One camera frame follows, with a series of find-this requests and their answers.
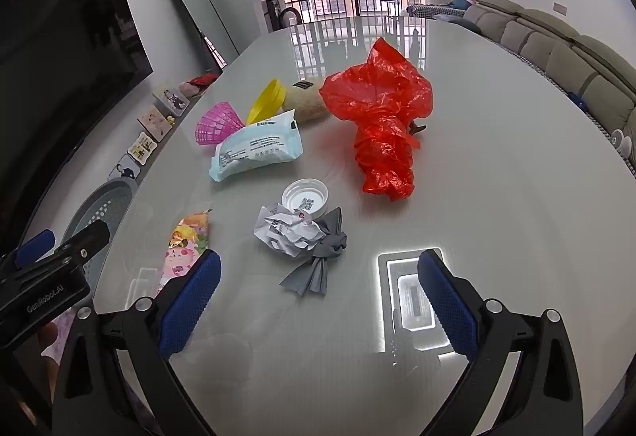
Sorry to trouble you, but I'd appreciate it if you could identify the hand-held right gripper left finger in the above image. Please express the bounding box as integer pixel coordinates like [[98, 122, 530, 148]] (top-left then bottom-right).
[[50, 248, 223, 436]]

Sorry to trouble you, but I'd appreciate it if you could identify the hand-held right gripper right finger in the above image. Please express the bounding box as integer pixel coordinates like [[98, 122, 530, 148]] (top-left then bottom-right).
[[416, 248, 584, 436]]

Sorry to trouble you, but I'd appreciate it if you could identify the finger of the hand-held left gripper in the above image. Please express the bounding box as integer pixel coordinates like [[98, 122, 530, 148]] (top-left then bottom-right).
[[47, 218, 111, 269], [0, 230, 56, 274]]

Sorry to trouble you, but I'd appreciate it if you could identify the red plastic bag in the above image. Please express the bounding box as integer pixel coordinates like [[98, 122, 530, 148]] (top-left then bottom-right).
[[318, 37, 434, 202]]

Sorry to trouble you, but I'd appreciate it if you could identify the person's left hand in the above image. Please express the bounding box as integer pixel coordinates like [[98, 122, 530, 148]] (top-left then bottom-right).
[[37, 317, 66, 360]]

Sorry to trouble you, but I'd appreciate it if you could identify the grey plastic basket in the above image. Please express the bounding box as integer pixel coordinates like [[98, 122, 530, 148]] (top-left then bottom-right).
[[62, 176, 141, 302]]

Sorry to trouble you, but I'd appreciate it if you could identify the colourful cartoon snack wrapper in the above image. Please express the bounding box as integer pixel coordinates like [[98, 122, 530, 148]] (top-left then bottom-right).
[[158, 210, 213, 295]]

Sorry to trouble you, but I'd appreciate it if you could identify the cartoon photo card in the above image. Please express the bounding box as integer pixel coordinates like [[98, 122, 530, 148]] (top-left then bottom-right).
[[108, 154, 141, 182], [138, 105, 176, 141], [153, 82, 190, 115], [127, 132, 159, 163]]

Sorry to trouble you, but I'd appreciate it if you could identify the crumpled white paper ball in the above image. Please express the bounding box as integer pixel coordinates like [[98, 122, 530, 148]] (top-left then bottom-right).
[[254, 203, 324, 258]]

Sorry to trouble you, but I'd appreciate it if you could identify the grey knotted cloth strip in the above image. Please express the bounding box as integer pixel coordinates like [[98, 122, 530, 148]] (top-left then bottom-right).
[[279, 207, 347, 298]]

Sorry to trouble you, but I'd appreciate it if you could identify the white round jar lid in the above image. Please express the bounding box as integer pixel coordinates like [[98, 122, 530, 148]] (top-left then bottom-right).
[[281, 179, 330, 214]]

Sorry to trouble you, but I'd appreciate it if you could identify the pink plastic shuttlecock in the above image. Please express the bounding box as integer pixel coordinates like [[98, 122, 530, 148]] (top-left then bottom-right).
[[193, 101, 245, 147]]

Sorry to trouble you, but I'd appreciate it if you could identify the pale blue wet wipes pack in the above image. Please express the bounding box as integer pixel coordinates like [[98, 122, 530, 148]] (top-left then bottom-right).
[[207, 109, 304, 183]]

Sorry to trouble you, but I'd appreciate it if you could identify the red soft item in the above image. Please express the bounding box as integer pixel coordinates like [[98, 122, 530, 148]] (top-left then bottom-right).
[[186, 73, 219, 91]]

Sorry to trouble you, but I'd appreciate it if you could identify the black flat television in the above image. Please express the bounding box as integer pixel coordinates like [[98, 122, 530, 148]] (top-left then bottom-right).
[[0, 0, 155, 198]]

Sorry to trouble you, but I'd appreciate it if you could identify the yellow plastic lid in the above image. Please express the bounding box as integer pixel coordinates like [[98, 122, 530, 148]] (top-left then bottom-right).
[[246, 79, 287, 125]]

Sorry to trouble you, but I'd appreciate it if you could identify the beige sponge block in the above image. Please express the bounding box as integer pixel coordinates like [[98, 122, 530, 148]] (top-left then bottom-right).
[[282, 79, 331, 123]]

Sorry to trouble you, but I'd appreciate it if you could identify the white round device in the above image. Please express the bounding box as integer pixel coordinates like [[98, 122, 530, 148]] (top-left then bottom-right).
[[610, 128, 632, 156]]

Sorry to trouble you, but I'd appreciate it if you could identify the checked sofa cover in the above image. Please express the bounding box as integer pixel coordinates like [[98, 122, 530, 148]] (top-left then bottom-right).
[[492, 35, 636, 178]]

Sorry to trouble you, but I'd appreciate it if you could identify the leaning floor mirror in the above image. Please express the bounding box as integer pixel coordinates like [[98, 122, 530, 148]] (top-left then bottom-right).
[[164, 0, 240, 69]]

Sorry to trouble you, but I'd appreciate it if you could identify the grey fabric sofa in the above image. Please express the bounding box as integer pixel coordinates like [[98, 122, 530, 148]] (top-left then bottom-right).
[[462, 0, 636, 153]]

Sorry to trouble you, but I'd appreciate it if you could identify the checked blanket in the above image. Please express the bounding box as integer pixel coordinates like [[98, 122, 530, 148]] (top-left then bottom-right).
[[406, 3, 450, 19]]

